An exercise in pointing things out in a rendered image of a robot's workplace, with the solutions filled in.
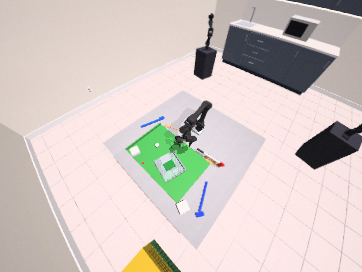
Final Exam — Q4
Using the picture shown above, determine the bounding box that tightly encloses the green putting mat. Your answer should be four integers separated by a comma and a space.
127, 125, 211, 203

